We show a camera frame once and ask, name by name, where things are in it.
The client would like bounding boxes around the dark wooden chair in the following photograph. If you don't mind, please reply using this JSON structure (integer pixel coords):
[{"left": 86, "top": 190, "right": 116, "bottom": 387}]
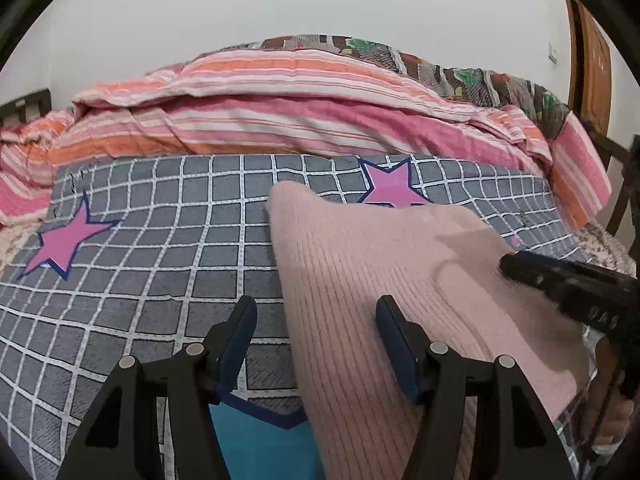
[{"left": 580, "top": 117, "right": 640, "bottom": 238}]

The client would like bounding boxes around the person's right hand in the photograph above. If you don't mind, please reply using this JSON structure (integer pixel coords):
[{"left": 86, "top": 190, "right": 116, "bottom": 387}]
[{"left": 589, "top": 342, "right": 638, "bottom": 453}]

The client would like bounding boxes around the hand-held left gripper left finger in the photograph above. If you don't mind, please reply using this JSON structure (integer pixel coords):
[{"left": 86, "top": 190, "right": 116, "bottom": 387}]
[{"left": 57, "top": 295, "right": 258, "bottom": 480}]

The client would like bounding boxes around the pink knit sweater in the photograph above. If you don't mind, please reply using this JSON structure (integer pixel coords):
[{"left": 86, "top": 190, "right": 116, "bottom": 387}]
[{"left": 264, "top": 180, "right": 591, "bottom": 480}]

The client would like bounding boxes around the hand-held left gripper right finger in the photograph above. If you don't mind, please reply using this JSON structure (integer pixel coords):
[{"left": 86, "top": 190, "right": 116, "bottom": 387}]
[{"left": 375, "top": 295, "right": 577, "bottom": 480}]

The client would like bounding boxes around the dark wooden headboard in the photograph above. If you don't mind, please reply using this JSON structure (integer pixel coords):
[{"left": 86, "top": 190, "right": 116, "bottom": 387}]
[{"left": 0, "top": 88, "right": 54, "bottom": 130}]

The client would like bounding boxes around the brown floral patchwork quilt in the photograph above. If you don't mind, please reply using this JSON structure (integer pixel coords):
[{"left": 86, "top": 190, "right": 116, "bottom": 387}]
[{"left": 248, "top": 35, "right": 572, "bottom": 138}]

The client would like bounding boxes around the grey checked star-print blanket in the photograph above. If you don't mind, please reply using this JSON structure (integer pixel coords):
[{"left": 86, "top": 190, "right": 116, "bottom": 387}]
[{"left": 0, "top": 153, "right": 588, "bottom": 480}]

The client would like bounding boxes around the floral bed sheet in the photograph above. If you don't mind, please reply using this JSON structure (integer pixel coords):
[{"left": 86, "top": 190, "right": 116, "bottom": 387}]
[{"left": 575, "top": 217, "right": 638, "bottom": 281}]

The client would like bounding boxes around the wooden door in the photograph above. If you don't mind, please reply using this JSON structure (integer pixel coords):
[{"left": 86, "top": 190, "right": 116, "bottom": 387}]
[{"left": 562, "top": 0, "right": 613, "bottom": 141}]

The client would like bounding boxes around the pink orange striped quilt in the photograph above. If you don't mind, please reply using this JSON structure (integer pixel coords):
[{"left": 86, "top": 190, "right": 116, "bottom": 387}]
[{"left": 0, "top": 48, "right": 613, "bottom": 233}]

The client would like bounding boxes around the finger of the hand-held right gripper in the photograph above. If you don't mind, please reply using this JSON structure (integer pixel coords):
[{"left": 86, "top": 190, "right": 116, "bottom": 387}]
[{"left": 500, "top": 251, "right": 568, "bottom": 306}]

